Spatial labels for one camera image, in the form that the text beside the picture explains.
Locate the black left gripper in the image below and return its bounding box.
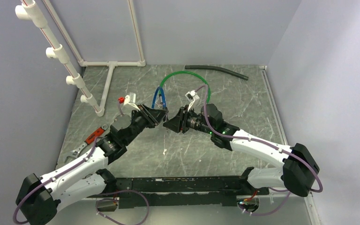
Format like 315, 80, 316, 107
123, 103, 168, 145

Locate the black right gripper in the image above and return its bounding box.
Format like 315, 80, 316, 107
163, 105, 214, 135

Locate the green cable lock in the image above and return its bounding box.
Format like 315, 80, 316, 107
159, 70, 212, 105

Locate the blue cable lock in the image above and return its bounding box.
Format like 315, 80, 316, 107
151, 86, 167, 109

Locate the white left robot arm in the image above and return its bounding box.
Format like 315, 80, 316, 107
13, 104, 168, 225

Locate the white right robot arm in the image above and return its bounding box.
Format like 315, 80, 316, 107
164, 104, 323, 197

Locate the black foam tube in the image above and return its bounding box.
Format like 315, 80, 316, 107
184, 65, 249, 81

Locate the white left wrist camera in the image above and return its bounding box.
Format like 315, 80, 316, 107
117, 92, 140, 114

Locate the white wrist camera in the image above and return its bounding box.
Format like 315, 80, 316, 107
117, 92, 140, 114
185, 90, 200, 112

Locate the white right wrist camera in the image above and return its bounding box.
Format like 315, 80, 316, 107
185, 90, 200, 112

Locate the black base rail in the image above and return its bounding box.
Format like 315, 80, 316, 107
94, 176, 269, 209

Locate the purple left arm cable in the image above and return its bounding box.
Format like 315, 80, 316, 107
12, 101, 151, 225

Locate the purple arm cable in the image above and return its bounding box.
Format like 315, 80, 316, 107
195, 84, 323, 217
12, 101, 151, 225

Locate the red handled adjustable wrench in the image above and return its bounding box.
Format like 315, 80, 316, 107
63, 124, 108, 163

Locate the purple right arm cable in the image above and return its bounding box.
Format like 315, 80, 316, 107
195, 84, 323, 217

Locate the aluminium extrusion frame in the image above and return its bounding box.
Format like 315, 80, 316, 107
30, 65, 323, 225

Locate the white PVC pipe frame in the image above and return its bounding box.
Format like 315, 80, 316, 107
15, 0, 146, 117

